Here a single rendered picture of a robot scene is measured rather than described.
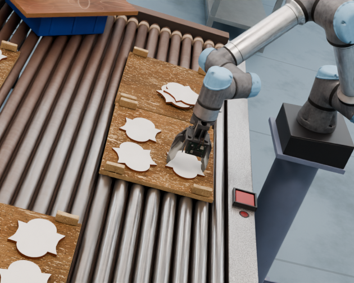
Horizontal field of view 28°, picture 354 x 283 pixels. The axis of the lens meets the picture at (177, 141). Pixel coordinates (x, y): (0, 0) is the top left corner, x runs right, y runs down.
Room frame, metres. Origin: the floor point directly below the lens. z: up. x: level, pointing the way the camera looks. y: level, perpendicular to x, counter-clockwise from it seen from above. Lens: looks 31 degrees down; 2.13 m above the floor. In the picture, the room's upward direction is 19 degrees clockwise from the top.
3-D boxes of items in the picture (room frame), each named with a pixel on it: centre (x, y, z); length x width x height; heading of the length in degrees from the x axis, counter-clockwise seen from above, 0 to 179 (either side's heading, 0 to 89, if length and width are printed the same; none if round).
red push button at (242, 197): (1.81, -0.26, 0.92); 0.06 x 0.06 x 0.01; 7
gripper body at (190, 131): (1.82, -0.05, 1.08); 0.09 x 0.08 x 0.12; 8
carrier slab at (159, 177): (1.91, 0.04, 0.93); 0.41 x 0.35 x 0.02; 8
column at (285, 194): (2.40, -0.47, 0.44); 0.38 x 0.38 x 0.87; 10
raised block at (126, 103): (2.09, 0.20, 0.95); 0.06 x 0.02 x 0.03; 98
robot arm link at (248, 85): (1.91, -0.11, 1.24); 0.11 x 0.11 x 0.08; 44
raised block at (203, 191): (1.74, -0.12, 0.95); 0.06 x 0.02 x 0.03; 98
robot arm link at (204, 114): (1.83, -0.06, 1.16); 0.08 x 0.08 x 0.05
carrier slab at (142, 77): (2.33, 0.10, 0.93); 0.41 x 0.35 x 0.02; 6
